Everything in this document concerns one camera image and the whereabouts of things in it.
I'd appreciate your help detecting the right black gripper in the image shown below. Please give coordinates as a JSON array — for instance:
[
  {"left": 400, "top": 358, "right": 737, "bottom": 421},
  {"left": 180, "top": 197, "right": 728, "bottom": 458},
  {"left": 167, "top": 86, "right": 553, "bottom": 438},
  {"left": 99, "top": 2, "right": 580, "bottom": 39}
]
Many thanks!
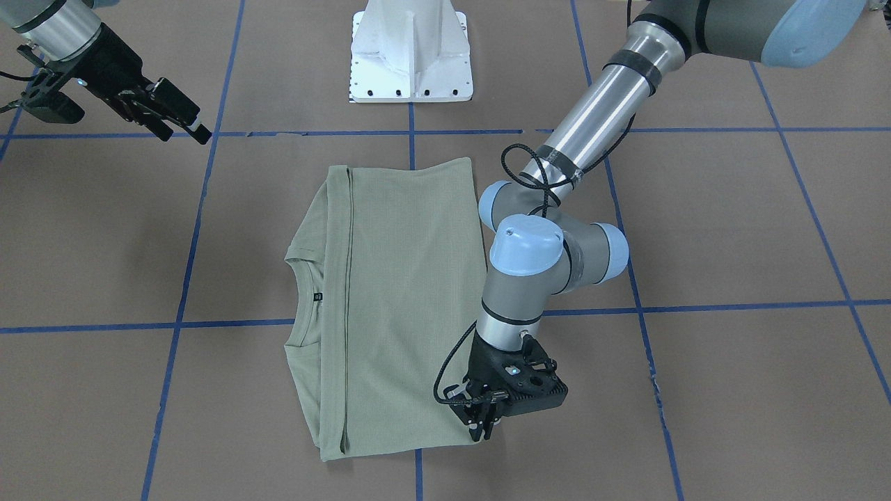
[{"left": 66, "top": 24, "right": 212, "bottom": 145}]

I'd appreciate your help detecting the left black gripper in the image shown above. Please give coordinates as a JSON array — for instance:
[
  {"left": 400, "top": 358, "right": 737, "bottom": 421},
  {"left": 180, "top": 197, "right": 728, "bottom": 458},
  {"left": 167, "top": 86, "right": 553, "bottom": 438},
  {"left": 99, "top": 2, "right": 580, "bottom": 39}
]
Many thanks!
[{"left": 465, "top": 333, "right": 530, "bottom": 442}]

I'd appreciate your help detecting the green long-sleeve shirt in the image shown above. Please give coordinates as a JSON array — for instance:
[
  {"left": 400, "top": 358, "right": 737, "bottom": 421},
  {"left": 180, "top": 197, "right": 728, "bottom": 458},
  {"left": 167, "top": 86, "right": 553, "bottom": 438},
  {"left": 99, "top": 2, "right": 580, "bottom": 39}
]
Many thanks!
[{"left": 284, "top": 157, "right": 487, "bottom": 462}]

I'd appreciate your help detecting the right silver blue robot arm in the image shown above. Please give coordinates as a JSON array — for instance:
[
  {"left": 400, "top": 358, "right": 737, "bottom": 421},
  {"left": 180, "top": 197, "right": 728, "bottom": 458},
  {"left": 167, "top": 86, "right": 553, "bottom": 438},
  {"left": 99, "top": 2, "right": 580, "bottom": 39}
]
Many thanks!
[{"left": 1, "top": 1, "right": 212, "bottom": 145}]

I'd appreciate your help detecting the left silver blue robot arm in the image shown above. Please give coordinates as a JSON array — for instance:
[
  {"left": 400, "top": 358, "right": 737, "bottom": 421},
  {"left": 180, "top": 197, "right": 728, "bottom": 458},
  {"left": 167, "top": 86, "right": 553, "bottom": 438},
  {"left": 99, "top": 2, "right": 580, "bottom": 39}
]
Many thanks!
[{"left": 434, "top": 1, "right": 867, "bottom": 442}]

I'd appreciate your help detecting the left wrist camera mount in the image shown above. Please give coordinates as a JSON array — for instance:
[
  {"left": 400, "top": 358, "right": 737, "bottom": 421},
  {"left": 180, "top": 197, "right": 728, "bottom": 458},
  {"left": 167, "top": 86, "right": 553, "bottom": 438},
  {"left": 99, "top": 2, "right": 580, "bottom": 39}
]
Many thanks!
[{"left": 496, "top": 350, "right": 569, "bottom": 416}]

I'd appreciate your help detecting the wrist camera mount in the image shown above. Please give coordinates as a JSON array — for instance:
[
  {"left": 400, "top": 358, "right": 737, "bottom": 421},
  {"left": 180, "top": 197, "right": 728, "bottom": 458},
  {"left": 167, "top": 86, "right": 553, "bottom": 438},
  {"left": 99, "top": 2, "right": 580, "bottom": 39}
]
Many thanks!
[
  {"left": 17, "top": 67, "right": 85, "bottom": 124},
  {"left": 496, "top": 350, "right": 569, "bottom": 416}
]

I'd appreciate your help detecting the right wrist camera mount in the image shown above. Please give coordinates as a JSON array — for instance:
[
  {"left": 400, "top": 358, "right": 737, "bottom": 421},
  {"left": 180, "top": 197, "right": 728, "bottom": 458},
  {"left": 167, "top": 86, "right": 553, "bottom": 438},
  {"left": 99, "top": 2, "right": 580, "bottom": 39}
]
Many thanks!
[{"left": 17, "top": 67, "right": 85, "bottom": 124}]

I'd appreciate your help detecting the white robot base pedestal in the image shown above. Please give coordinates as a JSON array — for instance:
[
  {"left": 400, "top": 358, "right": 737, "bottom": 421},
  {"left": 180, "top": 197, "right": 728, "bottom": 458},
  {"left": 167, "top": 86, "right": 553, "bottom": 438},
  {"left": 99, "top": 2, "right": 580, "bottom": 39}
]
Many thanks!
[{"left": 348, "top": 1, "right": 474, "bottom": 104}]

